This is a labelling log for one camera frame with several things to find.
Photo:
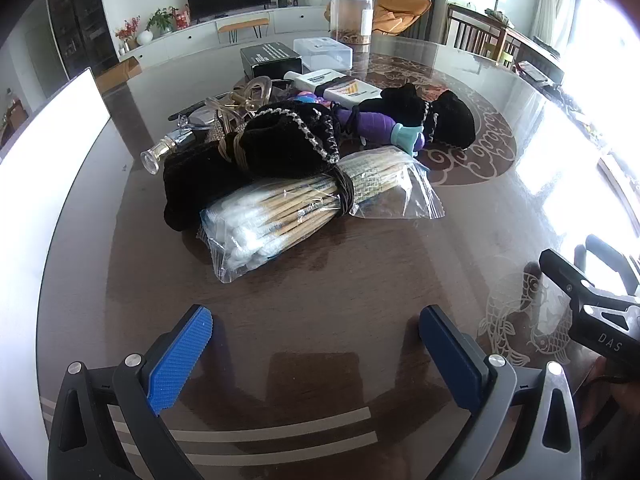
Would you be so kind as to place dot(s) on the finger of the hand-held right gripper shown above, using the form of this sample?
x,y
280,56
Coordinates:
x,y
565,272
612,255

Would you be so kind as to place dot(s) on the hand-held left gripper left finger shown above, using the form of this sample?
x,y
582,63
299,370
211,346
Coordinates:
x,y
180,355

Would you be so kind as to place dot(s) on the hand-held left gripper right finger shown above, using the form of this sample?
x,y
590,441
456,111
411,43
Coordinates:
x,y
450,355

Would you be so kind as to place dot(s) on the clear bag of cotton swabs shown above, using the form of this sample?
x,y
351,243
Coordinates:
x,y
260,220

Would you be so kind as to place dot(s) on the person's right hand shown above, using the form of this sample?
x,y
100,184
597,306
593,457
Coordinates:
x,y
620,405

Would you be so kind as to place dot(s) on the silver cosmetic bottle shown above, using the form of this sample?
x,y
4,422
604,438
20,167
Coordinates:
x,y
167,147

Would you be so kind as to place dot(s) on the wooden side table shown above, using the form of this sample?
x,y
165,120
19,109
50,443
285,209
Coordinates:
x,y
535,50

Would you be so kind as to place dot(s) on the white board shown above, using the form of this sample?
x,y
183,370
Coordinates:
x,y
45,170

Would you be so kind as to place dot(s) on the blue-lens glasses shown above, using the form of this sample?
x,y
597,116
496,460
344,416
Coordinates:
x,y
200,119

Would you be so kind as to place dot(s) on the purple toy with teal cap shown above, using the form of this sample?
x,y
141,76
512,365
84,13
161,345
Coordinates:
x,y
375,127

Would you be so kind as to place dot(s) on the wooden dining chair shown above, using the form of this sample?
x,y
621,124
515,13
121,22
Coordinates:
x,y
472,32

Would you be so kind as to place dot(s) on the white sheer curtain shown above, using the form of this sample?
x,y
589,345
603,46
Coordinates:
x,y
555,0

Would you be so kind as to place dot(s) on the translucent tan plastic clip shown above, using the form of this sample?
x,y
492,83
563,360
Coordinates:
x,y
255,92

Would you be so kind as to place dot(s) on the white tube with black band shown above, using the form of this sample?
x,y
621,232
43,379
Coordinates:
x,y
345,91

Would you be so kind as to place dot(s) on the brown cardboard box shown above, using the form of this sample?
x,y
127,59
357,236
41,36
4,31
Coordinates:
x,y
117,74

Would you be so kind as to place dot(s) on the colourful silicone toy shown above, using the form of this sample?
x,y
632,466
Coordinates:
x,y
310,97

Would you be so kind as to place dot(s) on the orange lounge chair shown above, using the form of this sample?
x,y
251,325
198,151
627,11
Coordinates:
x,y
400,10

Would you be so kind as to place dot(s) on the white television cabinet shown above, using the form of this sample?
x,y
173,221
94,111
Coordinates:
x,y
190,42

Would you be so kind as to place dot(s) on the black cardboard box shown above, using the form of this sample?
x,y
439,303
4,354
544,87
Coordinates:
x,y
270,55

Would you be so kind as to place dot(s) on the white round vase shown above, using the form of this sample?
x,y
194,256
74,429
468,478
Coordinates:
x,y
144,37

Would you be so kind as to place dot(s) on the clear plastic box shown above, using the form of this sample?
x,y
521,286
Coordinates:
x,y
325,52

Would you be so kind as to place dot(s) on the red flowers in vase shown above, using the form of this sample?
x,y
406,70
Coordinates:
x,y
127,32

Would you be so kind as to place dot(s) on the clear jar with black lid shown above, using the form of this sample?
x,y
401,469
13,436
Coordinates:
x,y
352,17

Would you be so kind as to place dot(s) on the leafy potted plant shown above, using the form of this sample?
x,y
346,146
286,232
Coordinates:
x,y
161,20

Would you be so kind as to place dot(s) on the red decoration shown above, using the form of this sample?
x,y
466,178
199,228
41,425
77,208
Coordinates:
x,y
181,19

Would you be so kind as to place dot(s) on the orange stool with hairpin legs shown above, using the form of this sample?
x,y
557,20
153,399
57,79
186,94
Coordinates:
x,y
242,24

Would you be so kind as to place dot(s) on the dark display cabinet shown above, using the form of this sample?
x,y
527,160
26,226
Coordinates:
x,y
82,15

